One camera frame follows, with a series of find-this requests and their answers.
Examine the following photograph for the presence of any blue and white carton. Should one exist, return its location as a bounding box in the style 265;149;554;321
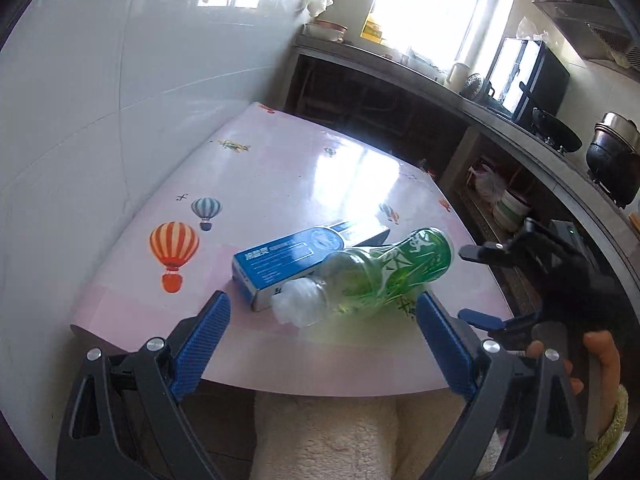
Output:
232;220;391;312

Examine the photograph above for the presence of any white jug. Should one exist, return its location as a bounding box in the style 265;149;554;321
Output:
446;61;470;92

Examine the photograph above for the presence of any yellow packet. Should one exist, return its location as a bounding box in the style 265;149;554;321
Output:
361;15;386;42

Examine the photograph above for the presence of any stack of white bowls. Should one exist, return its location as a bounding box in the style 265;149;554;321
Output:
492;189;533;233

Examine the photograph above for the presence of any clear plastic bag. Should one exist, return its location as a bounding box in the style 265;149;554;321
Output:
515;16;548;41

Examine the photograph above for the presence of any steel range hood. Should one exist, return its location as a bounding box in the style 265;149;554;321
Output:
532;0;640;71

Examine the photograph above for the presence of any cream fleece cloth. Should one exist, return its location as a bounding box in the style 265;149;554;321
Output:
250;390;501;480

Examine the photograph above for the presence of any pink printed table cover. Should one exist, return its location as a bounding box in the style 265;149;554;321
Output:
70;101;516;398

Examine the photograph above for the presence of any small dark fan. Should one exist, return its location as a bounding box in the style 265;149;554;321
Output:
460;73;496;102

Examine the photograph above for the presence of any green plastic bottle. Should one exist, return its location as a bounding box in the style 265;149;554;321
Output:
270;227;455;326

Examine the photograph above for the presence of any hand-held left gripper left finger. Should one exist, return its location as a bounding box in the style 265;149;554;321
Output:
56;290;232;480

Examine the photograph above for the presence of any white basin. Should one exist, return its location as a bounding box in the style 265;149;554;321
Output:
304;24;346;44

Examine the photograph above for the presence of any person's right forearm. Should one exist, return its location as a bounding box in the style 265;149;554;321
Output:
587;385;630;473

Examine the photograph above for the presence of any black cooking pot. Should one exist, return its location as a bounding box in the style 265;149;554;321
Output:
586;112;640;208

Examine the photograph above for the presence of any black kitchen appliance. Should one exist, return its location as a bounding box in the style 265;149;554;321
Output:
487;37;571;128

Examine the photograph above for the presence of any concrete kitchen counter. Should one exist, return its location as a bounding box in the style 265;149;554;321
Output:
292;34;640;241

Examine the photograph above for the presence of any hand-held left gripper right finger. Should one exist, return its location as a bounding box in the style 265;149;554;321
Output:
416;292;588;480

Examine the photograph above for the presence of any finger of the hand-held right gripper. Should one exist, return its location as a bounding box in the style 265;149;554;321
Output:
457;308;544;334
459;241;532;269

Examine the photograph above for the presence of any black wok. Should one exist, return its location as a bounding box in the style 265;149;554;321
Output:
531;107;583;154

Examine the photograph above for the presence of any person's right hand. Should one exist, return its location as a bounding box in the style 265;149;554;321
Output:
526;331;622;436

